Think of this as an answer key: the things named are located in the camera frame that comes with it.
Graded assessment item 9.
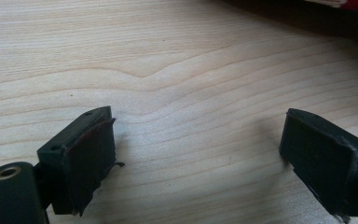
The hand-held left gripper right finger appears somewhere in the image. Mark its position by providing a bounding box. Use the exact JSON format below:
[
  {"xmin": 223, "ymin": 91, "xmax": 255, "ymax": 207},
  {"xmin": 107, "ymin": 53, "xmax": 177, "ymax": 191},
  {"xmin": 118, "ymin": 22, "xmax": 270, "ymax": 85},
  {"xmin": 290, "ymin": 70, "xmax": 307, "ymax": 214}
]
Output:
[{"xmin": 279, "ymin": 107, "xmax": 358, "ymax": 224}]

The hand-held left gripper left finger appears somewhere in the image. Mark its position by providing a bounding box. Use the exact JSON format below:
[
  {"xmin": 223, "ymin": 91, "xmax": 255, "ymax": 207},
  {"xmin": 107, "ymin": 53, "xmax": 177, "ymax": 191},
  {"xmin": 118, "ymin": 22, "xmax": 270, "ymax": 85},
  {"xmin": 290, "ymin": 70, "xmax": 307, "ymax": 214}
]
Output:
[{"xmin": 36, "ymin": 105, "xmax": 126, "ymax": 217}]

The red and white box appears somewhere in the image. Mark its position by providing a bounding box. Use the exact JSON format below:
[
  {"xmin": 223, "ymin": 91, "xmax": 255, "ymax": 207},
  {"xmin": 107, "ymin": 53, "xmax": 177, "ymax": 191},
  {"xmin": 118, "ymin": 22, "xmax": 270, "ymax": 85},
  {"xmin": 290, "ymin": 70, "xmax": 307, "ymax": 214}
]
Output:
[{"xmin": 304, "ymin": 0, "xmax": 358, "ymax": 13}]

